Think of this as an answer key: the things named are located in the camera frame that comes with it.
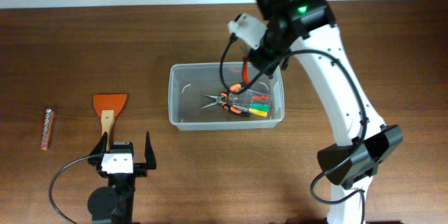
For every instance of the orange socket bit holder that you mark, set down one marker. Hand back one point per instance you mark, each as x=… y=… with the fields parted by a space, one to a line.
x=47 y=129

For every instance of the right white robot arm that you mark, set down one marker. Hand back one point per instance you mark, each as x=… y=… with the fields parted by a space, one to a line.
x=307 y=31

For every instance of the small red cutting pliers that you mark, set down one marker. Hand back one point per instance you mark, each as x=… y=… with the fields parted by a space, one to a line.
x=245 y=72

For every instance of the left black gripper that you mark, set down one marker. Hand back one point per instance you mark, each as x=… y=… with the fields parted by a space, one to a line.
x=141 y=169

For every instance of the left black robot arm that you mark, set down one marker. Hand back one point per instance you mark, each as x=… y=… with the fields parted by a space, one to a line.
x=113 y=203

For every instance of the clear plastic container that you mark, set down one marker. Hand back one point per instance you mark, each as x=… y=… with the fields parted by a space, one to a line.
x=190 y=86

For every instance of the orange scraper wooden handle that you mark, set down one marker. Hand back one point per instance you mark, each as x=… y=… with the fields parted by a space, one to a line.
x=108 y=107

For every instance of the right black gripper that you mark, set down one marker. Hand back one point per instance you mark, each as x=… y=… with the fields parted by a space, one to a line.
x=260 y=62

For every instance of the orange long nose pliers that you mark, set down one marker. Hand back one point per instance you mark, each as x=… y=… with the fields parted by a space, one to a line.
x=222 y=100

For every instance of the clear screwdriver set case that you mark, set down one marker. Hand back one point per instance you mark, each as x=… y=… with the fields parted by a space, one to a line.
x=254 y=102

